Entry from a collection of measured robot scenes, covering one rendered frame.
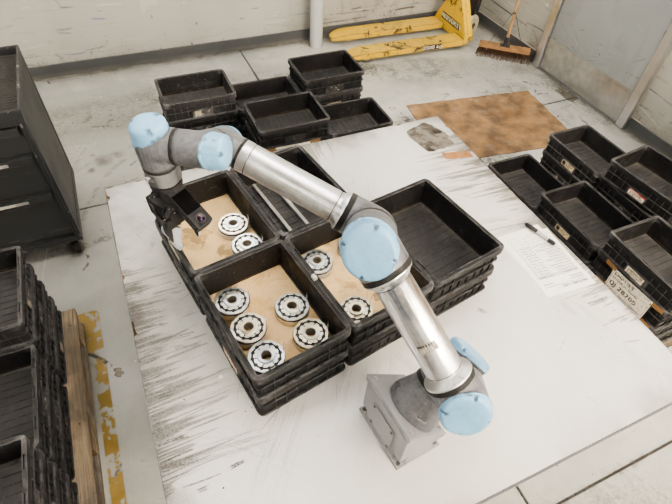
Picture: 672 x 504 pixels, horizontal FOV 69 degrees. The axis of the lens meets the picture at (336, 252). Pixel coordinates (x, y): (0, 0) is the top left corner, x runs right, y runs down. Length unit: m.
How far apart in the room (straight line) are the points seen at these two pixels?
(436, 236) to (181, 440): 1.04
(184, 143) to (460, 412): 0.79
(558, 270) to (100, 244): 2.32
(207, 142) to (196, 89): 2.18
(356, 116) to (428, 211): 1.40
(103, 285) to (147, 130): 1.84
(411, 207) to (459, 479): 0.93
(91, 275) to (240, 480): 1.72
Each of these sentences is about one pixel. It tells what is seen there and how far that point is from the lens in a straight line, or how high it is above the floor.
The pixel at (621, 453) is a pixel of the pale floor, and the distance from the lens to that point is 2.56.
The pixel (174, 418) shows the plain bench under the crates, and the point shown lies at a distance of 1.52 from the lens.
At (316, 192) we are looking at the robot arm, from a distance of 1.09.
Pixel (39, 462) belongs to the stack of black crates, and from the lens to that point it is 1.84.
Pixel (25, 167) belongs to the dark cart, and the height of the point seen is 0.61.
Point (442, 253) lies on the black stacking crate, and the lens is 1.71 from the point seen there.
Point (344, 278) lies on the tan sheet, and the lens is 1.57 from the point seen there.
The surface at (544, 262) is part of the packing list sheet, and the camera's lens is 2.00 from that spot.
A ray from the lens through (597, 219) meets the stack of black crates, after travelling 2.84.
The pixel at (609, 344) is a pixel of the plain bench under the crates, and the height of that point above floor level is 0.70.
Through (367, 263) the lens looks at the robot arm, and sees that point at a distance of 0.95.
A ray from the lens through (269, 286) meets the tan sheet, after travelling 1.55.
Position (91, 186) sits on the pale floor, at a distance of 3.40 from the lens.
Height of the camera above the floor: 2.06
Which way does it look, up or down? 48 degrees down
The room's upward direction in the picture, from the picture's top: 5 degrees clockwise
